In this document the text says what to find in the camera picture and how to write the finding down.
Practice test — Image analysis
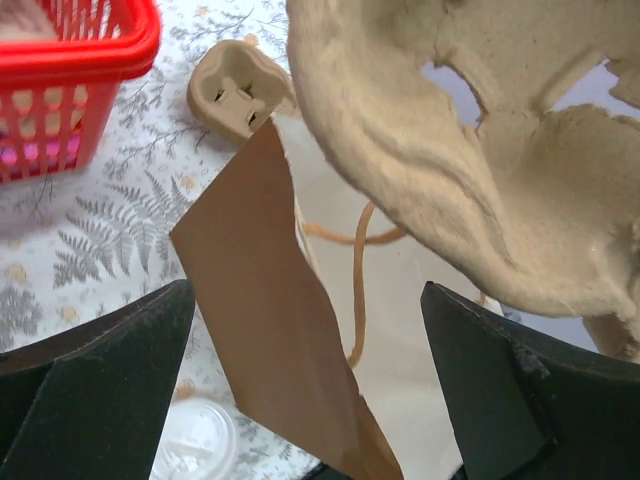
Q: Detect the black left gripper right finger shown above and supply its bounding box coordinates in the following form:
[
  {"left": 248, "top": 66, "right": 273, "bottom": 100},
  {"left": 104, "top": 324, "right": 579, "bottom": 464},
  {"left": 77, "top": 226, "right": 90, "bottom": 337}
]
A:
[{"left": 421, "top": 282, "right": 639, "bottom": 480}]

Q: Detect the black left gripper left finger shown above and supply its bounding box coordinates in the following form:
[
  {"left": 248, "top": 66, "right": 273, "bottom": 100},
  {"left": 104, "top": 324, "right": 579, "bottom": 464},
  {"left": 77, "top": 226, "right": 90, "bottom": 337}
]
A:
[{"left": 1, "top": 280, "right": 195, "bottom": 480}]

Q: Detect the white plastic cup lid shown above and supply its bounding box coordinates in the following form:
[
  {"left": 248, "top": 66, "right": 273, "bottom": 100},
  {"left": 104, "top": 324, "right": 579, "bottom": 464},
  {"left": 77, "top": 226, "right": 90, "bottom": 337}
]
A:
[{"left": 150, "top": 397, "right": 238, "bottom": 480}]

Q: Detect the brown paper bag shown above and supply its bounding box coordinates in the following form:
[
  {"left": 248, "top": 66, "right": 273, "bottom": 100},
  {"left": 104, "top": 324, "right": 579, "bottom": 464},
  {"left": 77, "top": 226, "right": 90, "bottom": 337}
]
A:
[{"left": 168, "top": 110, "right": 506, "bottom": 480}]

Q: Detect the red plastic shopping basket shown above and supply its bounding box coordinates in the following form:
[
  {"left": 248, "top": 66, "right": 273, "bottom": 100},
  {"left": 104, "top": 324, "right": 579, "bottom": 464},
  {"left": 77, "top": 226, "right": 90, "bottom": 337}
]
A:
[{"left": 1, "top": 0, "right": 161, "bottom": 183}]

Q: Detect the brown cardboard cup carrier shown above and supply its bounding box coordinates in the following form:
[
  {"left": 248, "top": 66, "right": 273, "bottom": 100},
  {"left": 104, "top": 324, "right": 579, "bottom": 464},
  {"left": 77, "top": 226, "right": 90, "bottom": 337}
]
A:
[{"left": 187, "top": 39, "right": 301, "bottom": 146}]

